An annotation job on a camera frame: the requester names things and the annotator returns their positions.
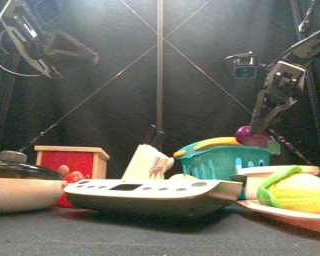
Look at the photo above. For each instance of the purple toy eggplant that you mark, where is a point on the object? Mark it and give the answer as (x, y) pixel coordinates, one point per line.
(251, 138)

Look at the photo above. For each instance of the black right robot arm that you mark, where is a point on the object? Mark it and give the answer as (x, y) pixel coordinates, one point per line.
(307, 46)

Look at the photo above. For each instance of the teal plastic basket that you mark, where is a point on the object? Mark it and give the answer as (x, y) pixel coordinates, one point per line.
(220, 161)

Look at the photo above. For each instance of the yellow toy banana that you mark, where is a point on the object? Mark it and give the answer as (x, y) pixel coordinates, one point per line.
(216, 142)

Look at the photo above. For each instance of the white toy cup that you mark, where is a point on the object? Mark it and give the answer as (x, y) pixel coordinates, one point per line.
(256, 180)

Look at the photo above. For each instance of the yellow knitted toy corn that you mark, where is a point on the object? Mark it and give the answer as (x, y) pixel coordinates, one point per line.
(300, 195)

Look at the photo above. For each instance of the pale green toy fruit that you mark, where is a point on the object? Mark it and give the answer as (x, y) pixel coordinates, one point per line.
(183, 177)

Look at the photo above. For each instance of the red wooden box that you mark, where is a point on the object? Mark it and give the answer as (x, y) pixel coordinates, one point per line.
(77, 160)

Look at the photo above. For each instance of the black pot lid grey knob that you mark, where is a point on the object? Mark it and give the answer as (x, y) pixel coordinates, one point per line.
(16, 168)

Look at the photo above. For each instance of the pink toy plate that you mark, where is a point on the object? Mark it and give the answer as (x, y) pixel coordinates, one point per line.
(296, 218)

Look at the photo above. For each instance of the grey toy kitchen appliance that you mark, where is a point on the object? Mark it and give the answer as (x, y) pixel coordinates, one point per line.
(153, 196)

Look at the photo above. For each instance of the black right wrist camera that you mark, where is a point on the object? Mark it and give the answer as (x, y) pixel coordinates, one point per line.
(243, 66)

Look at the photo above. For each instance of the vertical metal frame pole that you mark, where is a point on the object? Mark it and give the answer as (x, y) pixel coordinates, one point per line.
(159, 66)

